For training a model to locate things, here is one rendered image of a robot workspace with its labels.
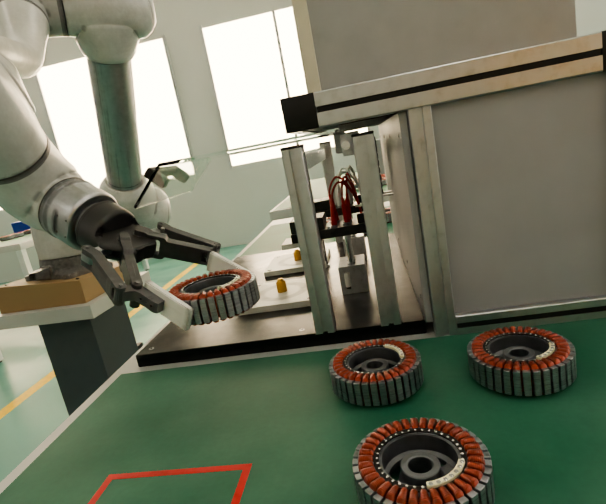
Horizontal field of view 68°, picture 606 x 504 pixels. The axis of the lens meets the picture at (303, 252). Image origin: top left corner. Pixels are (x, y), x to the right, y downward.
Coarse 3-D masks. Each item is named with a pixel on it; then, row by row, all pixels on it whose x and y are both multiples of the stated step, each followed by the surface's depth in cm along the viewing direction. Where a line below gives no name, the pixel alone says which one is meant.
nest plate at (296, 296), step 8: (288, 280) 97; (296, 280) 96; (304, 280) 94; (264, 288) 94; (272, 288) 93; (288, 288) 91; (296, 288) 90; (304, 288) 89; (264, 296) 89; (272, 296) 88; (280, 296) 87; (288, 296) 86; (296, 296) 85; (304, 296) 84; (256, 304) 85; (264, 304) 84; (272, 304) 83; (280, 304) 83; (288, 304) 82; (296, 304) 82; (304, 304) 82; (248, 312) 84; (256, 312) 84
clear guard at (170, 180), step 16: (336, 128) 62; (256, 144) 64; (272, 144) 64; (176, 160) 66; (192, 160) 68; (208, 160) 88; (160, 176) 70; (176, 176) 77; (192, 176) 85; (144, 192) 68; (160, 192) 74; (176, 192) 83
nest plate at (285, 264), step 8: (328, 248) 119; (280, 256) 120; (288, 256) 119; (328, 256) 113; (272, 264) 113; (280, 264) 112; (288, 264) 110; (296, 264) 109; (264, 272) 107; (272, 272) 107; (280, 272) 107; (288, 272) 106
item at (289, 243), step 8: (320, 216) 83; (320, 224) 82; (328, 224) 87; (344, 224) 83; (352, 224) 82; (360, 224) 81; (320, 232) 83; (328, 232) 82; (336, 232) 82; (344, 232) 82; (352, 232) 82; (360, 232) 82; (288, 240) 88; (296, 240) 83; (288, 248) 85; (352, 248) 88; (352, 256) 84
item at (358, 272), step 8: (360, 256) 88; (344, 264) 85; (352, 264) 84; (360, 264) 83; (344, 272) 84; (352, 272) 83; (360, 272) 83; (344, 280) 84; (352, 280) 84; (360, 280) 84; (344, 288) 84; (352, 288) 84; (360, 288) 84; (368, 288) 84
